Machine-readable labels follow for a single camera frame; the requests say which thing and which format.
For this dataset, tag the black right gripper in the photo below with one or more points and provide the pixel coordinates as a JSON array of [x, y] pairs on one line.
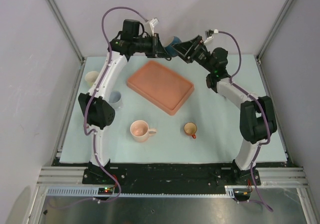
[[190, 48]]

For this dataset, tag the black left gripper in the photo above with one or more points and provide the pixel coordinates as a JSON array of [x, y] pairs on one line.
[[156, 47]]

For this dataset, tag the dark blue mug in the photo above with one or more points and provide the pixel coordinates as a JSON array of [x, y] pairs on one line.
[[168, 45]]

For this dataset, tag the white-grey mug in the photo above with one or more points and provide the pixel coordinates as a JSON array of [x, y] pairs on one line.
[[115, 100]]

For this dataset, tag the yellow faceted mug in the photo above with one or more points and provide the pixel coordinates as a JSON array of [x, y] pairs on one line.
[[91, 77]]

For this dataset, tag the large peach mug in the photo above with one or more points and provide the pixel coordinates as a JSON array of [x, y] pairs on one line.
[[141, 131]]

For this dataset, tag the small orange mug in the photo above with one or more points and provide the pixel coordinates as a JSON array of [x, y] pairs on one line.
[[190, 129]]

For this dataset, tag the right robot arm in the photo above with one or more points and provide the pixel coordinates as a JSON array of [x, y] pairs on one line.
[[257, 120]]

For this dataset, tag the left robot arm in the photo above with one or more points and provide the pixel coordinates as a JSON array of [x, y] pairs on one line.
[[98, 114]]

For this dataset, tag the salmon plastic tray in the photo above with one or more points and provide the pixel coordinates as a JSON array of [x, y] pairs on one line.
[[161, 86]]

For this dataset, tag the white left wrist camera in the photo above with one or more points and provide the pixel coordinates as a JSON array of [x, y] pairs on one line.
[[149, 26]]

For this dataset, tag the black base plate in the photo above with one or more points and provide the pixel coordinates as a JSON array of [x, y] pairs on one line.
[[170, 179]]

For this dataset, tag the aluminium frame rail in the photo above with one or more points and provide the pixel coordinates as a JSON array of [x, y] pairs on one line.
[[61, 176]]

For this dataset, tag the grey slotted cable duct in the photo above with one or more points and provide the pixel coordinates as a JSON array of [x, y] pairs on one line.
[[101, 192]]

